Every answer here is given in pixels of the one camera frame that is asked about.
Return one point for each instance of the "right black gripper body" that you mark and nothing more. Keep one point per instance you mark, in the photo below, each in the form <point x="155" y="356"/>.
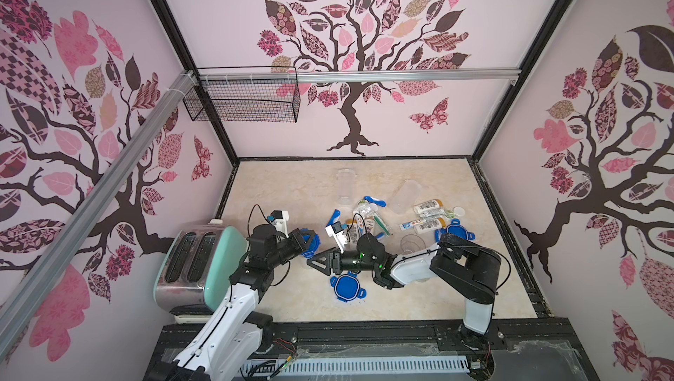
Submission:
<point x="336" y="260"/>

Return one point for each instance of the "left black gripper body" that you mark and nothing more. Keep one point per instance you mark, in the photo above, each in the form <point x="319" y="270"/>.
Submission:
<point x="286" y="249"/>

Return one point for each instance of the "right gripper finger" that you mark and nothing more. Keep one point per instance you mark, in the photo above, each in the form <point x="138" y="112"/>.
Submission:
<point x="325" y="266"/>
<point x="327" y="256"/>

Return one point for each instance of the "green toothbrush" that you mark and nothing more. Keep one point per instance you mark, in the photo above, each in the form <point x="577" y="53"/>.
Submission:
<point x="385" y="230"/>

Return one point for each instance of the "clear plastic toiletry bag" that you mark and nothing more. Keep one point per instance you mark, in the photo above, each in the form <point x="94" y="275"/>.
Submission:
<point x="367" y="209"/>

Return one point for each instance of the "white toothpaste tube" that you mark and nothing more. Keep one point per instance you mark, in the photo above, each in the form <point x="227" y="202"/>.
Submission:
<point x="411" y="224"/>

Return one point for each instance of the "blue lid toiletry container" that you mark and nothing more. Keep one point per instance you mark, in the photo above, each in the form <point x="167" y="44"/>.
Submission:
<point x="345" y="186"/>
<point x="405" y="197"/>
<point x="312" y="243"/>

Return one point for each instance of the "detached blue container lid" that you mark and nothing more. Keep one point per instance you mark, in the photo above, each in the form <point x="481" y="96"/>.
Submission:
<point x="454" y="228"/>

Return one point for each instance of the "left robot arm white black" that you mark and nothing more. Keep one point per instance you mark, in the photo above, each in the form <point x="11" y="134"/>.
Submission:
<point x="235" y="330"/>

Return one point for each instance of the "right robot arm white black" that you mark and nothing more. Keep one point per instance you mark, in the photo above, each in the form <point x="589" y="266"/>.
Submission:
<point x="468" y="268"/>

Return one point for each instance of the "clear drinking glass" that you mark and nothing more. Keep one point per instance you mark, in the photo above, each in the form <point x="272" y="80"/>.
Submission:
<point x="411" y="244"/>

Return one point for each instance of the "mint green silver toaster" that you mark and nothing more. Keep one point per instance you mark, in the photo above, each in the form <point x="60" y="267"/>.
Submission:
<point x="194" y="277"/>

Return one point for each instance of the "white slotted cable duct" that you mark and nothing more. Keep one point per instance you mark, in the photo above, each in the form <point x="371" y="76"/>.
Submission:
<point x="352" y="366"/>

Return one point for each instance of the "left aluminium rail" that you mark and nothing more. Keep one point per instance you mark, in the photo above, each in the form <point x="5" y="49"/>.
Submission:
<point x="22" y="305"/>

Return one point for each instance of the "aluminium rail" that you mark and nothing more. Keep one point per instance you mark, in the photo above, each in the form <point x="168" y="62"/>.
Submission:
<point x="363" y="75"/>
<point x="22" y="305"/>

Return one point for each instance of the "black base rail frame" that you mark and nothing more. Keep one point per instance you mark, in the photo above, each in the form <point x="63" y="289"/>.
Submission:
<point x="514" y="349"/>

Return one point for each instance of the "back aluminium rail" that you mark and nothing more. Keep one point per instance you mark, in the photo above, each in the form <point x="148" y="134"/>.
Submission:
<point x="363" y="75"/>

